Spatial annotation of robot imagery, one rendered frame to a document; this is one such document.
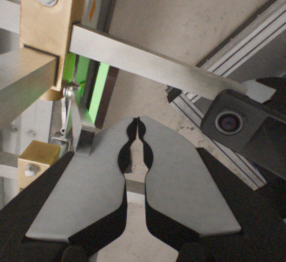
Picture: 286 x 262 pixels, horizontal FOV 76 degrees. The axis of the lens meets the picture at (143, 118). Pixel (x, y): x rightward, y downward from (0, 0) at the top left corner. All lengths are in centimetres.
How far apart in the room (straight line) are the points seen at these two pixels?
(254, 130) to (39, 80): 20
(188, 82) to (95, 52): 12
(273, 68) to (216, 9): 41
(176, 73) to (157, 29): 86
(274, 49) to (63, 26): 98
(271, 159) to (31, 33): 26
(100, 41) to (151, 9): 87
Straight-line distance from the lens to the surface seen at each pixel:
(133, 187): 39
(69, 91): 27
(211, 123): 18
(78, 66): 32
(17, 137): 69
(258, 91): 27
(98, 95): 43
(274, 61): 112
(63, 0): 23
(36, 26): 24
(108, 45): 23
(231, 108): 17
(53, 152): 36
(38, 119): 62
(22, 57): 22
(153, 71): 24
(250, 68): 106
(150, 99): 120
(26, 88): 19
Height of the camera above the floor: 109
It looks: 60 degrees down
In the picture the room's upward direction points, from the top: 177 degrees clockwise
